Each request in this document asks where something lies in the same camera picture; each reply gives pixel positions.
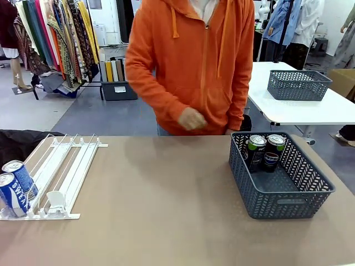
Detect person's right hand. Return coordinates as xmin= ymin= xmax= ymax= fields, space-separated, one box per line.
xmin=177 ymin=106 xmax=208 ymax=131

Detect black Pepsi can green rim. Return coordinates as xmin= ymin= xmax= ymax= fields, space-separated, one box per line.
xmin=246 ymin=134 xmax=267 ymax=173

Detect grey plastic woven basket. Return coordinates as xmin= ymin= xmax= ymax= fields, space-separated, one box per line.
xmin=229 ymin=131 xmax=336 ymax=220
xmin=267 ymin=69 xmax=333 ymax=101

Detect blue Pocari Sweat can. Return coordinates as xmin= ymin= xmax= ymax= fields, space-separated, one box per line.
xmin=2 ymin=160 xmax=39 ymax=202
xmin=0 ymin=172 xmax=31 ymax=219

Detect person's left forearm orange sleeve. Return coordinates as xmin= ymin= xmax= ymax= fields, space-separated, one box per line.
xmin=226 ymin=83 xmax=249 ymax=131

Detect person's right forearm orange sleeve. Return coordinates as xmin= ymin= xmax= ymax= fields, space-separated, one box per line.
xmin=125 ymin=69 xmax=192 ymax=131

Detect white can dispenser rack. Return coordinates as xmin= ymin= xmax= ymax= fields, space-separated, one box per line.
xmin=0 ymin=133 xmax=109 ymax=221

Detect white dispenser pusher plate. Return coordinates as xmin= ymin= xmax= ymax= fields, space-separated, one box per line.
xmin=46 ymin=190 xmax=68 ymax=214

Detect black round bin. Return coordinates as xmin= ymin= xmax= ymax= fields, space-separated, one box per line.
xmin=240 ymin=114 xmax=253 ymax=132

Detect person in orange hoodie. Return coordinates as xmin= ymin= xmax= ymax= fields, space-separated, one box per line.
xmin=124 ymin=0 xmax=256 ymax=136

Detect white side table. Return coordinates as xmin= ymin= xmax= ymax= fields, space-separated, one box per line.
xmin=247 ymin=61 xmax=355 ymax=146

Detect grey storage bin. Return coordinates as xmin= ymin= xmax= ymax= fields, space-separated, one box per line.
xmin=100 ymin=80 xmax=139 ymax=101

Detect taupe panel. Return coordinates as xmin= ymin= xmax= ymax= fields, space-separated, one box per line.
xmin=115 ymin=59 xmax=124 ymax=82

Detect black trousers on mannequin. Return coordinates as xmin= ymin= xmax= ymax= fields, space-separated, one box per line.
xmin=260 ymin=38 xmax=281 ymax=63

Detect white panel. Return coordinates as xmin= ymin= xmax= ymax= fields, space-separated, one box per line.
xmin=110 ymin=60 xmax=119 ymax=82

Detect black metal clothes rack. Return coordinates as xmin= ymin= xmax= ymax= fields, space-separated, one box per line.
xmin=32 ymin=0 xmax=105 ymax=101

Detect yellow panel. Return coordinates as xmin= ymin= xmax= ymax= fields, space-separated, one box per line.
xmin=105 ymin=61 xmax=114 ymax=83

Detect dark skirt on mannequin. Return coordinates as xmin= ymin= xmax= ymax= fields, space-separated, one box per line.
xmin=282 ymin=43 xmax=310 ymax=70

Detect blue shirt on mannequin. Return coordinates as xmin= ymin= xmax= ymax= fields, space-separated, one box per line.
xmin=262 ymin=0 xmax=303 ymax=47

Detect bystander leg with white shoe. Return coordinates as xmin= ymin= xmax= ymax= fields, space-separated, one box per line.
xmin=328 ymin=124 xmax=355 ymax=147

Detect black tall panel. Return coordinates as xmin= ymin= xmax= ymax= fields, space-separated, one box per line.
xmin=116 ymin=0 xmax=136 ymax=44

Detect black stand pole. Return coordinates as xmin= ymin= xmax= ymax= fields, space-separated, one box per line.
xmin=278 ymin=0 xmax=295 ymax=64

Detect white floor appliance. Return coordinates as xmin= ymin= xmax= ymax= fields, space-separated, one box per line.
xmin=93 ymin=23 xmax=108 ymax=47

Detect brown cardboard box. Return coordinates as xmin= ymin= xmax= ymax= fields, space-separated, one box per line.
xmin=328 ymin=68 xmax=355 ymax=103

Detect patterned blue fabric pile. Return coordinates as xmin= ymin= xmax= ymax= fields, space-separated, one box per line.
xmin=57 ymin=79 xmax=84 ymax=99

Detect white mannequin torso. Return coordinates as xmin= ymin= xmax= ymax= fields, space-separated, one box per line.
xmin=259 ymin=0 xmax=271 ymax=22

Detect black plastic stool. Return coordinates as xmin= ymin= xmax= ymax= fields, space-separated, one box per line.
xmin=314 ymin=37 xmax=330 ymax=58

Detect white shirt on mannequin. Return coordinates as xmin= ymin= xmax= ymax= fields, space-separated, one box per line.
xmin=291 ymin=0 xmax=326 ymax=48

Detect dark floral hanging garment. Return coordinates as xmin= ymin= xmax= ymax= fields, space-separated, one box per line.
xmin=66 ymin=0 xmax=97 ymax=81

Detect yellow hanging garment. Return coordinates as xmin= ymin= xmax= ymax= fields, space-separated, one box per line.
xmin=77 ymin=1 xmax=100 ymax=65

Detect grey dress on mannequin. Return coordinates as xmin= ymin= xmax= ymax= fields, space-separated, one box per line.
xmin=332 ymin=5 xmax=355 ymax=70

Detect grey cloth pile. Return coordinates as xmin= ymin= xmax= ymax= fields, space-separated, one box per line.
xmin=40 ymin=72 xmax=66 ymax=94

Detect orange hanging garment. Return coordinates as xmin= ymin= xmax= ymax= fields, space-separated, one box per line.
xmin=49 ymin=34 xmax=67 ymax=81

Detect green patterned hanging garment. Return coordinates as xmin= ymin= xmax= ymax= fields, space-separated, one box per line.
xmin=45 ymin=2 xmax=84 ymax=86

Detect pink hanging garment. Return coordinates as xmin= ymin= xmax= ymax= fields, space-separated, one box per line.
xmin=33 ymin=0 xmax=61 ymax=71

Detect brown patterned shawl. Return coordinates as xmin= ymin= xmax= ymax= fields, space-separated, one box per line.
xmin=12 ymin=15 xmax=50 ymax=76

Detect black fabric cover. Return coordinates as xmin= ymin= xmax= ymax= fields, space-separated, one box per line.
xmin=0 ymin=129 xmax=65 ymax=189

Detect grey blue hanging garment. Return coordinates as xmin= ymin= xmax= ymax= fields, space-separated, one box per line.
xmin=27 ymin=0 xmax=55 ymax=67

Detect beige mannequin legs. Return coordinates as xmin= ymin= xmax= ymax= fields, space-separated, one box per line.
xmin=11 ymin=57 xmax=33 ymax=91

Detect dark green hanging garment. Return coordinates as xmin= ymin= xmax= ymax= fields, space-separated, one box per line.
xmin=22 ymin=0 xmax=47 ymax=60

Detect white hanging garment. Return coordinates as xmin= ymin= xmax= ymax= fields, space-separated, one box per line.
xmin=16 ymin=0 xmax=38 ymax=56

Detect maroon garment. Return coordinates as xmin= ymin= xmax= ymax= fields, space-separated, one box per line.
xmin=0 ymin=0 xmax=19 ymax=50

